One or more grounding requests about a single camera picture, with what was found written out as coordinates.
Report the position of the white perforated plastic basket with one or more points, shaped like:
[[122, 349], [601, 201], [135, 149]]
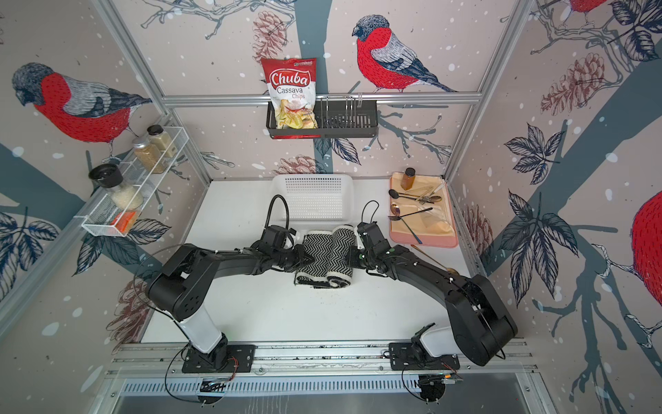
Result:
[[316, 198]]

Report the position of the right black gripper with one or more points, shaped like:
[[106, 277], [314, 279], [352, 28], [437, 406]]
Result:
[[351, 256]]

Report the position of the pink plastic tray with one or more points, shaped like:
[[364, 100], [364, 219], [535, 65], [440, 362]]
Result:
[[399, 233]]

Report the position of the gold spoon on table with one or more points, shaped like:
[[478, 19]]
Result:
[[450, 270]]

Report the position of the clear acrylic wall shelf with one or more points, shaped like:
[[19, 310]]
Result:
[[98, 222]]

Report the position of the brown spice jar middle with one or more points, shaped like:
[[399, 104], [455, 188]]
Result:
[[149, 155]]

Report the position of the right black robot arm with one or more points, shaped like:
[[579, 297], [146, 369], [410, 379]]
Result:
[[480, 323]]

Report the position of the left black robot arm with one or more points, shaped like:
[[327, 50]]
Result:
[[184, 281]]

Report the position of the black white houndstooth scarf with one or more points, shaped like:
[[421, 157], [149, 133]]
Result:
[[330, 250]]

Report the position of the red cassava chips bag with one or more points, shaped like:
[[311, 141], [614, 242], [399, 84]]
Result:
[[292, 88]]

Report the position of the black spoon on tray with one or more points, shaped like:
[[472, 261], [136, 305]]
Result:
[[395, 195]]

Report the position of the iridescent spoon on tray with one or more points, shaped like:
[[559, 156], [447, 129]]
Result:
[[430, 199]]

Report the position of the amber bottle on tray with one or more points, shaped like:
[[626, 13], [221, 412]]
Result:
[[408, 178]]

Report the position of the black wire wall rack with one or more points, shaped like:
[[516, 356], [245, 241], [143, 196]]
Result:
[[347, 118]]

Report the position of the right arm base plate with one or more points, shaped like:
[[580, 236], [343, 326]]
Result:
[[411, 356]]

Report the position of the small orange box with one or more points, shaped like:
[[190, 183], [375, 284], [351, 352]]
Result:
[[125, 221]]

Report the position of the tan spice jar rear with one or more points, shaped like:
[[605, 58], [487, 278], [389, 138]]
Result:
[[162, 140]]

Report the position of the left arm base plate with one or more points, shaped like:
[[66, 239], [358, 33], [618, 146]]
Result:
[[229, 358]]

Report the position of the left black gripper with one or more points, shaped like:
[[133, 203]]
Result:
[[300, 262]]

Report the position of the copper spoon on tray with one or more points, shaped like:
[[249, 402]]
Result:
[[398, 215]]

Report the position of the black lid spice jar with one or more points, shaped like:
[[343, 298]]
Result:
[[123, 195]]

